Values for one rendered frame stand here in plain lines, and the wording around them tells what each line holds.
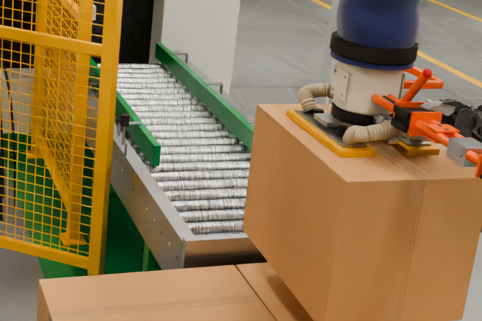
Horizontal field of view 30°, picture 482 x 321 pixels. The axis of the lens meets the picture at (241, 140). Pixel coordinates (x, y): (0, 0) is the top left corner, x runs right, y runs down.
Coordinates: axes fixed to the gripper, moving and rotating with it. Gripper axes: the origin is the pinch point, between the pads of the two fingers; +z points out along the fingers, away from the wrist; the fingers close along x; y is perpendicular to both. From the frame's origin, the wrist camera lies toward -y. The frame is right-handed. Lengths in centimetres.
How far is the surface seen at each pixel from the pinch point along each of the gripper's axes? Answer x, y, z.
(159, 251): -75, 85, 34
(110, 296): -66, 43, 61
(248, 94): -120, 402, -128
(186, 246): -61, 61, 34
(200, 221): -68, 91, 18
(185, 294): -66, 41, 40
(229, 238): -59, 61, 20
